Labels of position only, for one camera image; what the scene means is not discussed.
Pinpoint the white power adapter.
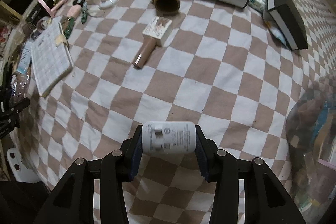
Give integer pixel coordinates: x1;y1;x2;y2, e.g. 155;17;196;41
141;121;196;155

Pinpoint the checkered notebook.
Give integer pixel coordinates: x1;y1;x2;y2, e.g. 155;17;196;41
31;16;74;97

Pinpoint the clear plastic storage bin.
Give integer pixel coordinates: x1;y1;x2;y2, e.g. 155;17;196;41
285;72;335;223

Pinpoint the pink makeup bottle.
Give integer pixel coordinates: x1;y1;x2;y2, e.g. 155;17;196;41
132;16;172;69

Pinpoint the checkered bed sheet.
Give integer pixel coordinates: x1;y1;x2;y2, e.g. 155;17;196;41
13;0;335;189

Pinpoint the black book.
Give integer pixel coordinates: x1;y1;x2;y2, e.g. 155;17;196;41
263;0;308;51

